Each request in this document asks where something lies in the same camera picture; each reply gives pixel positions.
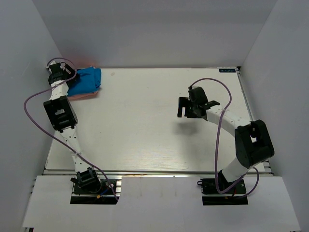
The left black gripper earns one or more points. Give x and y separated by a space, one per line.
74 79

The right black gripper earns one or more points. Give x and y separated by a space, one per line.
184 102

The blue t-shirt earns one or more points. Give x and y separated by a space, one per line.
87 82

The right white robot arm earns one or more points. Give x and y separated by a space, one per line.
253 144

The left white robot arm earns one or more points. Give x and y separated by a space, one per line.
64 120

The folded pink t-shirt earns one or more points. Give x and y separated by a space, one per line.
84 96

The blue label sticker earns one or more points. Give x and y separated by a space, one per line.
227 70

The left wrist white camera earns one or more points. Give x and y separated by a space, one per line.
65 67

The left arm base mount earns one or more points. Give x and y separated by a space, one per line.
89 189

